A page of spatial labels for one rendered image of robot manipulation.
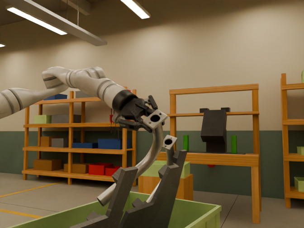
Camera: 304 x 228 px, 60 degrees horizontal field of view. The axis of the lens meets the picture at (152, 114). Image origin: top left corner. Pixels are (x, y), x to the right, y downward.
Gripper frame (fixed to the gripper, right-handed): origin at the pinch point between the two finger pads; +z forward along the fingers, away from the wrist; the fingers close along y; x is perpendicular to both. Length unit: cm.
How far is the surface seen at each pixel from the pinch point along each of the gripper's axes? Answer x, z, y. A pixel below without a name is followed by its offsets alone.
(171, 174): 9.2, 10.2, -5.1
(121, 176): -4.8, 8.3, -17.6
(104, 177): 440, -283, 47
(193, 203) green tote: 41.3, 10.3, 2.8
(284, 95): 275, -66, 321
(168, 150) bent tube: 17.0, 0.0, 3.6
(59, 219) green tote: 25.4, -13.1, -34.9
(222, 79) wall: 313, -193, 331
